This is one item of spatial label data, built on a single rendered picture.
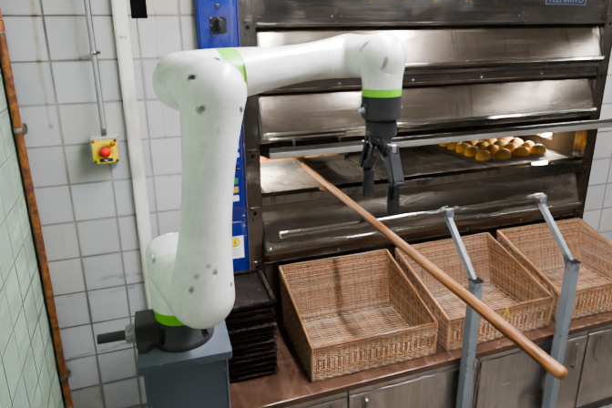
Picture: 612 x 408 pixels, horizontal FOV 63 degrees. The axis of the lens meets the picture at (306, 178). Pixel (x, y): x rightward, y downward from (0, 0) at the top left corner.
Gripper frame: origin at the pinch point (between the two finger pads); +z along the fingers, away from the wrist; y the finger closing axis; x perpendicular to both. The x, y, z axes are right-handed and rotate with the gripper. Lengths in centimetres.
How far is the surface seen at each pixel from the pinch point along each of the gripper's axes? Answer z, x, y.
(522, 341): 29.4, 24.0, 26.2
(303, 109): -8, 11, -96
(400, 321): 89, 47, -73
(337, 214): 43, 27, -98
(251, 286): 57, -21, -72
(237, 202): 28, -21, -92
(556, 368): 30, 24, 36
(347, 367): 87, 11, -48
